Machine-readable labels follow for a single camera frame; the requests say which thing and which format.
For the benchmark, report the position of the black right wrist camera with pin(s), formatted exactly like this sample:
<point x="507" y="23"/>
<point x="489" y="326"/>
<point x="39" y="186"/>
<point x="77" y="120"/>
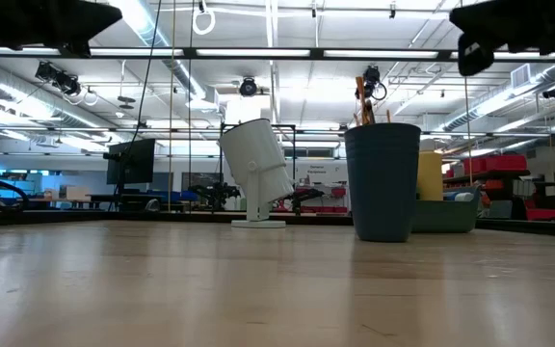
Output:
<point x="475" y="60"/>

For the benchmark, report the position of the large yellow paint bottle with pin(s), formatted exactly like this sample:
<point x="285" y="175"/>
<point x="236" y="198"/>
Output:
<point x="431" y="176"/>

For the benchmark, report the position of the black ceiling camera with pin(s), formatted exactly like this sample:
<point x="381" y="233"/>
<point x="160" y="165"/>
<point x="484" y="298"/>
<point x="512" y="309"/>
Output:
<point x="60" y="81"/>
<point x="374" y="79"/>
<point x="247" y="88"/>

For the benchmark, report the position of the black background robot arm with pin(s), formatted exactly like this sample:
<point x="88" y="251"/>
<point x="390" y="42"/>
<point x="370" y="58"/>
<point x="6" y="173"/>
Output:
<point x="306" y="194"/>
<point x="215" y="190"/>

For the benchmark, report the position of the red storage bin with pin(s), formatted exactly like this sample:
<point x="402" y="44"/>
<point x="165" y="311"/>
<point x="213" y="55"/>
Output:
<point x="504" y="164"/>
<point x="542" y="214"/>

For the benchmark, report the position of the black aluminium rig frame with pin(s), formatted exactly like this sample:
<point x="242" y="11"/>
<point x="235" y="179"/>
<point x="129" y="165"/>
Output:
<point x="89" y="217"/>

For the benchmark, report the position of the dark blue plastic cup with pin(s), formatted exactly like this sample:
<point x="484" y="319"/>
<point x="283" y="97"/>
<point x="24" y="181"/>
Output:
<point x="382" y="193"/>

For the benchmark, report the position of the grey-blue plastic caddy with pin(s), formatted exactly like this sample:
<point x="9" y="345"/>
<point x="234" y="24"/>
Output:
<point x="446" y="217"/>

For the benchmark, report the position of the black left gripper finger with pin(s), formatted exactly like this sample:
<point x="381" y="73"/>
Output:
<point x="101" y="10"/>
<point x="92" y="29"/>

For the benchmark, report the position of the thick brush wide orange bristles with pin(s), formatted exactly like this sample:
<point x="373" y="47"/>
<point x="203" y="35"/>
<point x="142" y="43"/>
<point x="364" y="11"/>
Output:
<point x="360" y="96"/>

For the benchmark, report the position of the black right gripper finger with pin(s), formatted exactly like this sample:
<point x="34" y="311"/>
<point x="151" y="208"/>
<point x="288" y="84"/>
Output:
<point x="480" y="13"/>
<point x="487" y="26"/>

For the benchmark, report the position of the black monitor on stand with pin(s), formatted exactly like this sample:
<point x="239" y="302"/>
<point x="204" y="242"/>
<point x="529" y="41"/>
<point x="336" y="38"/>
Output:
<point x="133" y="161"/>

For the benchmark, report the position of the black ceiling fixture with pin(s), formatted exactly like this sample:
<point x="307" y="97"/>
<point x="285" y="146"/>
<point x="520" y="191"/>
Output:
<point x="553" y="92"/>

